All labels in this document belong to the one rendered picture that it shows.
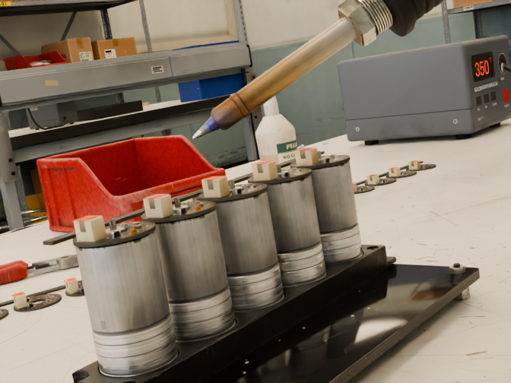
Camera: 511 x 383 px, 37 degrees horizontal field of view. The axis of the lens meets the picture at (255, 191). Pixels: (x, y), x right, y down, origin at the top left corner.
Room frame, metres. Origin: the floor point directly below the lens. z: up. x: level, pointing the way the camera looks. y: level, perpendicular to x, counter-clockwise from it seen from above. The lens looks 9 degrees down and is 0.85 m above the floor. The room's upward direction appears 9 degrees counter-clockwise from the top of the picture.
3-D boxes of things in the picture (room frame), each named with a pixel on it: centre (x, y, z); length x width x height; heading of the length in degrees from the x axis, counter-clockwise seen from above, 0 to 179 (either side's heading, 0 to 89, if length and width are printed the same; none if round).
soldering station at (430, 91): (0.83, -0.20, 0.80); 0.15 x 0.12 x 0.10; 48
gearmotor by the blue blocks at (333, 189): (0.31, -0.03, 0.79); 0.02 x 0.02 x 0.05
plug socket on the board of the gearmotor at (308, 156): (0.30, -0.02, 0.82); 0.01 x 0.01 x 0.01; 50
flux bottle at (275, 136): (0.63, -0.02, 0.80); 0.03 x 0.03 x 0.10
